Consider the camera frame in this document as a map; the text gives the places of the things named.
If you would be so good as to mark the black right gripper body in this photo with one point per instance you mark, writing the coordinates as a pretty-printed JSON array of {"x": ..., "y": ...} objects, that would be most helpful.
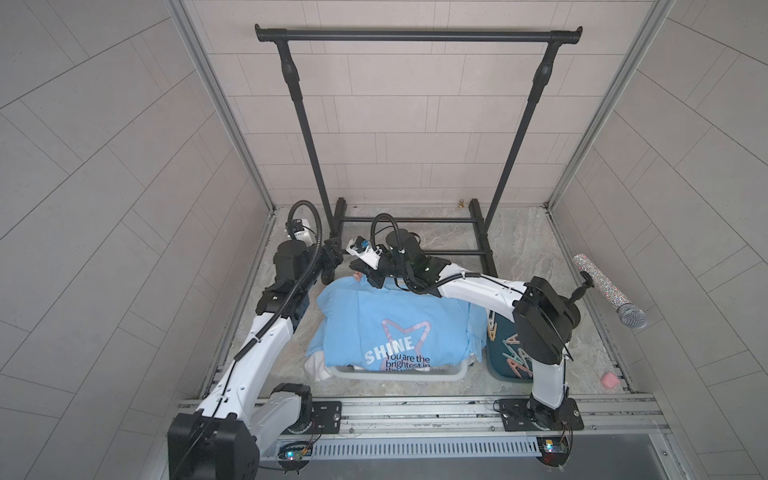
[{"x": 393, "y": 264}]

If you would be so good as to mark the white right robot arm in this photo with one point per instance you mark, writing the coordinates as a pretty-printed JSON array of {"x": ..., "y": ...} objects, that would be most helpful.
[{"x": 539, "y": 319}]

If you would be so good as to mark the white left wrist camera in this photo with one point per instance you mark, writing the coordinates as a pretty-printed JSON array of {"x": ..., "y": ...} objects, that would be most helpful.
[{"x": 300, "y": 229}]

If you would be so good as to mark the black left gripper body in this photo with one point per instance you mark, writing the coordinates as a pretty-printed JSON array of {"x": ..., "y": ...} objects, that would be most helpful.
[{"x": 321, "y": 261}]

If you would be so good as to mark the glitter microphone on stand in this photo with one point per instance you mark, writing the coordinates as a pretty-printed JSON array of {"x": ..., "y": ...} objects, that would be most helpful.
[{"x": 628, "y": 313}]

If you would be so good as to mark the black clothes rack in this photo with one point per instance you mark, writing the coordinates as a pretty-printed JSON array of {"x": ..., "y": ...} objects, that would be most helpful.
[{"x": 413, "y": 115}]

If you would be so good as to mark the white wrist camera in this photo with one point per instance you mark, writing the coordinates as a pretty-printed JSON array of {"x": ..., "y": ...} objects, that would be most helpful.
[
  {"x": 365, "y": 255},
  {"x": 300, "y": 229}
]

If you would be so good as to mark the light blue t-shirt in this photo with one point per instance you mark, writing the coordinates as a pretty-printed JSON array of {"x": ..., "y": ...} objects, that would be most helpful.
[{"x": 389, "y": 329}]

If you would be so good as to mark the pink object on floor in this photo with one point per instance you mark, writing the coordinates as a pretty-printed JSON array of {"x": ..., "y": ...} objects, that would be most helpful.
[{"x": 610, "y": 381}]

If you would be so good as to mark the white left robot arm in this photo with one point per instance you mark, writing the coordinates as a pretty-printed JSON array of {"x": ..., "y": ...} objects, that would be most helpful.
[{"x": 258, "y": 360}]

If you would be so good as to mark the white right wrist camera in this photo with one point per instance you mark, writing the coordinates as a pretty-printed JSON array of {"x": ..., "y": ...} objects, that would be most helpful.
[{"x": 365, "y": 255}]

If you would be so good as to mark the white laundry basket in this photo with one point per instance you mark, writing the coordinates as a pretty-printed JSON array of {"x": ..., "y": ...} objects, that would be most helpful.
[{"x": 443, "y": 374}]

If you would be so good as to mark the teal clothespin tray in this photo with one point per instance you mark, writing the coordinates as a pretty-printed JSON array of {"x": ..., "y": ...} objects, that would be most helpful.
[{"x": 506, "y": 360}]

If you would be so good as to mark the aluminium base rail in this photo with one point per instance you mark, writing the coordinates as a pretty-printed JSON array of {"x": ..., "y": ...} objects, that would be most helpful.
[{"x": 448, "y": 427}]

